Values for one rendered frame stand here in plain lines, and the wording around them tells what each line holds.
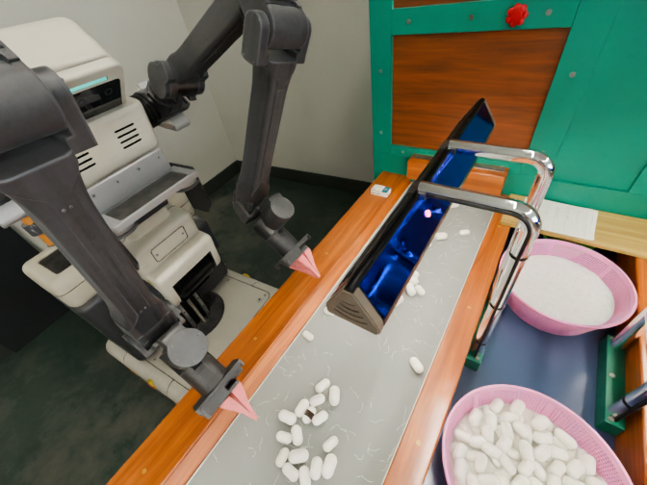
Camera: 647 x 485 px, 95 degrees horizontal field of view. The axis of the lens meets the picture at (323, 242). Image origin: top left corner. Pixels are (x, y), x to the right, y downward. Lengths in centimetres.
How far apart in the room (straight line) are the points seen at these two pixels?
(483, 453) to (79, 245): 68
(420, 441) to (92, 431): 157
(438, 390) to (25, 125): 68
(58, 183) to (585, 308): 97
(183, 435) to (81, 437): 123
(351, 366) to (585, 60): 86
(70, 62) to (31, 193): 48
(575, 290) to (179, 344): 87
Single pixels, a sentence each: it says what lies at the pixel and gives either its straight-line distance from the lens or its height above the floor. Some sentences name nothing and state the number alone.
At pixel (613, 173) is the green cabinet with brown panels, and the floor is 88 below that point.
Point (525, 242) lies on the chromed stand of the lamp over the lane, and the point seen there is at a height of 107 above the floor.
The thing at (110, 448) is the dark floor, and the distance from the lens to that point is 183.
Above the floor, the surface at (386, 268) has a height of 109.
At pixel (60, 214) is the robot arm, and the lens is 38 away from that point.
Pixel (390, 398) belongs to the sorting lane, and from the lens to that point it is 69.
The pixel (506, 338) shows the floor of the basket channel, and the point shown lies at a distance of 87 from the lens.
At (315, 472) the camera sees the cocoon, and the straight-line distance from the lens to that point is 65.
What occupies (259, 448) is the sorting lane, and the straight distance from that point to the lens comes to 70.
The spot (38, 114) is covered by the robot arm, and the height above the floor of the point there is 134.
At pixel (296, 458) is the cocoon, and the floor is 76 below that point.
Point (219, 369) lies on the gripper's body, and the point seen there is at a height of 90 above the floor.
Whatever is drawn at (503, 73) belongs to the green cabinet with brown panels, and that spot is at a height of 111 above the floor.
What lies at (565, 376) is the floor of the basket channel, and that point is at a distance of 87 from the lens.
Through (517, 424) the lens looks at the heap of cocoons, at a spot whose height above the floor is 74.
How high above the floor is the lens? 139
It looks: 43 degrees down
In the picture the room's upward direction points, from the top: 11 degrees counter-clockwise
